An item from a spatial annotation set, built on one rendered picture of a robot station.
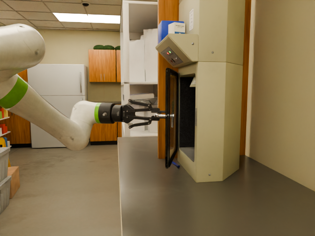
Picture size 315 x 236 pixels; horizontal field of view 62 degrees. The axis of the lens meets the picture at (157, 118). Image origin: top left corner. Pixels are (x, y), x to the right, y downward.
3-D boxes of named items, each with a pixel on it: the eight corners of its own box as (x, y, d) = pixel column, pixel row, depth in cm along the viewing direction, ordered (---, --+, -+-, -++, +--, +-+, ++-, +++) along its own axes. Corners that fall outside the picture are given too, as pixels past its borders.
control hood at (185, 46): (177, 68, 130) (178, 47, 128) (198, 61, 98) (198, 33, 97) (154, 67, 128) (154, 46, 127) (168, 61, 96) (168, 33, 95)
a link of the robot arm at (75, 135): (33, 78, 90) (12, 84, 95) (19, 105, 84) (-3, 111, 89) (97, 130, 116) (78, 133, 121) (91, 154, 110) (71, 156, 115)
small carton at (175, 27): (178, 40, 111) (178, 25, 110) (184, 38, 106) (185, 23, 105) (168, 39, 108) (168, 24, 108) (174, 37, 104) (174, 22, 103)
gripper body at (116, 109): (111, 124, 112) (132, 124, 111) (111, 104, 111) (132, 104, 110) (117, 121, 120) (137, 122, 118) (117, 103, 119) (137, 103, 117)
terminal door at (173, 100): (176, 151, 133) (177, 71, 129) (167, 170, 104) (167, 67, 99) (175, 151, 133) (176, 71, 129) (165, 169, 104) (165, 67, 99)
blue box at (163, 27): (178, 46, 124) (178, 26, 123) (183, 42, 115) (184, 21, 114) (157, 45, 123) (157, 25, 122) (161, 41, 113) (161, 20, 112)
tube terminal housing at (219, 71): (223, 158, 139) (227, 7, 130) (255, 179, 107) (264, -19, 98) (177, 160, 135) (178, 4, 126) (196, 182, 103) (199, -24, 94)
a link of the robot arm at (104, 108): (106, 102, 122) (107, 121, 123) (96, 103, 110) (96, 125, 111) (119, 102, 120) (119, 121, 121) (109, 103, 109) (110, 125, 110)
